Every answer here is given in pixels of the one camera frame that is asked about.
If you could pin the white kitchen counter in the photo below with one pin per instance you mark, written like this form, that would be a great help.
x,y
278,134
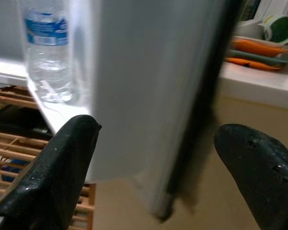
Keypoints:
x,y
254,86

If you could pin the clear water bottle blue cap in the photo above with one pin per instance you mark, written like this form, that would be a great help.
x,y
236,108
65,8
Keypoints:
x,y
50,72

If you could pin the dark grey fridge door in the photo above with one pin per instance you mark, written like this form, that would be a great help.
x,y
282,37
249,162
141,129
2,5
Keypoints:
x,y
146,83

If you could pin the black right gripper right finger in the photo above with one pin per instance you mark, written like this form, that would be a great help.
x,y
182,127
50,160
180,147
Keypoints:
x,y
266,179

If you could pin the brown wooden slat rack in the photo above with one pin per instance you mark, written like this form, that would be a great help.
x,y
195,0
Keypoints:
x,y
19,140

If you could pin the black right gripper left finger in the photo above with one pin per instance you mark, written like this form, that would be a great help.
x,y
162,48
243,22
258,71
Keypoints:
x,y
48,182

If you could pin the pale green ceramic mug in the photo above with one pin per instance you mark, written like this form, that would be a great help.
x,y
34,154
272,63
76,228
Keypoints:
x,y
282,30

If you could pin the dark green plate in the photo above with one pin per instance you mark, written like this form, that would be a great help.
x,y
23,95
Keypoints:
x,y
254,57

